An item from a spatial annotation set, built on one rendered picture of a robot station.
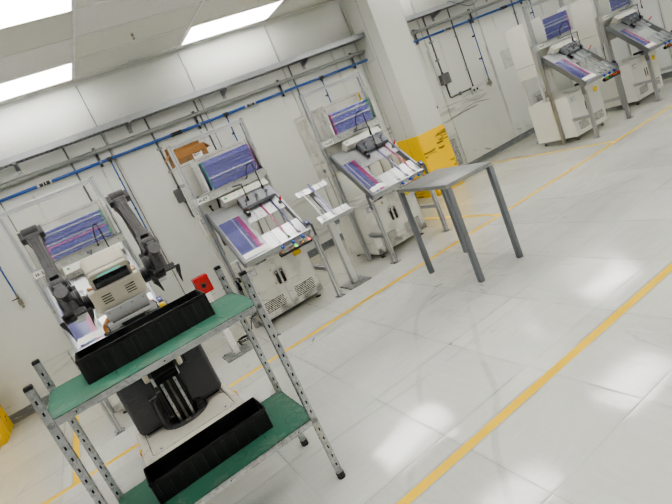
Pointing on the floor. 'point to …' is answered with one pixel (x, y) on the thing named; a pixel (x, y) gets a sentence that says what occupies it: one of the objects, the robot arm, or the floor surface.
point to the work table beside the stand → (442, 180)
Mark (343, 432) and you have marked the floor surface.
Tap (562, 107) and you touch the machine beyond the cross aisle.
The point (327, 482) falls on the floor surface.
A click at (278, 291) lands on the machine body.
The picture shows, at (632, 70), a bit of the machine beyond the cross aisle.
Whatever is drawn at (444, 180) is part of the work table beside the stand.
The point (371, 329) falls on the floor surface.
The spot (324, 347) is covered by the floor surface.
